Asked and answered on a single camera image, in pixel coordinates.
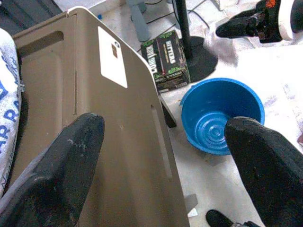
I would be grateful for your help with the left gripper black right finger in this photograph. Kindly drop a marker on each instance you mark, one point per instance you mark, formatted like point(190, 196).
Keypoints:
point(270, 177)

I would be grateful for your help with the black fan stand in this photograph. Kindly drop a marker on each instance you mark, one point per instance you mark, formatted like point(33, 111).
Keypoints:
point(183, 28)

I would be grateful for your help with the white sack with blue print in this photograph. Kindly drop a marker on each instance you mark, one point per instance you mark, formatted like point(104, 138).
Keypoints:
point(9, 106)

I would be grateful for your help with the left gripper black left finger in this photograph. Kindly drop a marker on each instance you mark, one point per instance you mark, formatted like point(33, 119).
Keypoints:
point(52, 179)

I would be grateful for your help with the tan plastic chair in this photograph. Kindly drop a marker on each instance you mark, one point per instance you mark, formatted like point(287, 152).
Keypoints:
point(71, 99)

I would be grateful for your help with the robot left leg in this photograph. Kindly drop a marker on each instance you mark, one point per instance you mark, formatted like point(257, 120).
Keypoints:
point(217, 218)

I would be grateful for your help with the grey furniture leg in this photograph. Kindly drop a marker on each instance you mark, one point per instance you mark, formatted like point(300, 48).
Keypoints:
point(139, 21)

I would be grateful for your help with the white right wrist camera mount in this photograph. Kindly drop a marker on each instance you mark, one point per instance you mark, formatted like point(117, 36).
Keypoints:
point(284, 21)

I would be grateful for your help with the black green printed carton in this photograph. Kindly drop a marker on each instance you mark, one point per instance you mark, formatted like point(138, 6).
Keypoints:
point(170, 61)

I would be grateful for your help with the blue plastic bucket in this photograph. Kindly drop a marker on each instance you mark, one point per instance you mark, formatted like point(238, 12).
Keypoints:
point(208, 106)

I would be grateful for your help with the white rectangular label sticker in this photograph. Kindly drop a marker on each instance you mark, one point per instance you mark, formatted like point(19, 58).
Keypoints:
point(112, 56)

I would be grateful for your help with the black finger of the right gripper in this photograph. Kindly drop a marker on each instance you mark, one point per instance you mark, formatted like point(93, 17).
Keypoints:
point(236, 27)

